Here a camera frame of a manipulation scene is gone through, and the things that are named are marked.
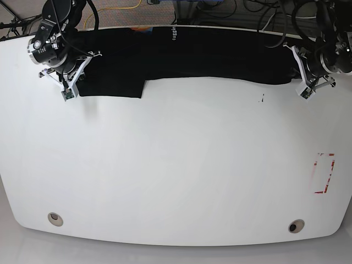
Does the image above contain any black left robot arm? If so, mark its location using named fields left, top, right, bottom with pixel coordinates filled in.
left=283, top=1, right=351, bottom=100

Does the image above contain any red tape marking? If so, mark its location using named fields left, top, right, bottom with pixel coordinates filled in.
left=311, top=153, right=335, bottom=194

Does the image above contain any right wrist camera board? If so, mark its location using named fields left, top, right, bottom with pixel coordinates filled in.
left=61, top=89, right=75, bottom=101

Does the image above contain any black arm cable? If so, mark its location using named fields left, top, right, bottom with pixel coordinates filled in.
left=87, top=0, right=100, bottom=31
left=255, top=0, right=322, bottom=49

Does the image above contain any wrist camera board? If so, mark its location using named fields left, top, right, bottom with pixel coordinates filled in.
left=296, top=86, right=315, bottom=101
left=61, top=89, right=75, bottom=101

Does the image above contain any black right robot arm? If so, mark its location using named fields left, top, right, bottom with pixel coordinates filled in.
left=26, top=1, right=102, bottom=101

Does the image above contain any black T-shirt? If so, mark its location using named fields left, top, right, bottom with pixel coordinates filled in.
left=77, top=26, right=300, bottom=98

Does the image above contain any black tripod stand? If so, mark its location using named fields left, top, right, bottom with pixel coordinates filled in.
left=1, top=1, right=42, bottom=41

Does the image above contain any left table cable grommet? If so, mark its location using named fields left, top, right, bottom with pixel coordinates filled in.
left=48, top=212, right=63, bottom=227

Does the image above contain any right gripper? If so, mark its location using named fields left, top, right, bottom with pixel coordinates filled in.
left=38, top=51, right=102, bottom=98

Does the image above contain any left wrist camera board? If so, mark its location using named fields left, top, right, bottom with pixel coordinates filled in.
left=296, top=86, right=315, bottom=101

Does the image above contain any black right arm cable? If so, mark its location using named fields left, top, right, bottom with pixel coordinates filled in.
left=87, top=0, right=100, bottom=31

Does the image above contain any table cable grommet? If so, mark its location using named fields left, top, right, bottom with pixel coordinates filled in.
left=288, top=219, right=305, bottom=234
left=48, top=212, right=63, bottom=227

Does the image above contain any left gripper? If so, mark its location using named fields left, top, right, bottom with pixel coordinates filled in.
left=283, top=42, right=336, bottom=94

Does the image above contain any right table cable grommet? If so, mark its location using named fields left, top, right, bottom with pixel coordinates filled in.
left=288, top=219, right=305, bottom=234

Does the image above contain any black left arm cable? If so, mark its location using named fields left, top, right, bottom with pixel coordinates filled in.
left=255, top=0, right=322, bottom=49

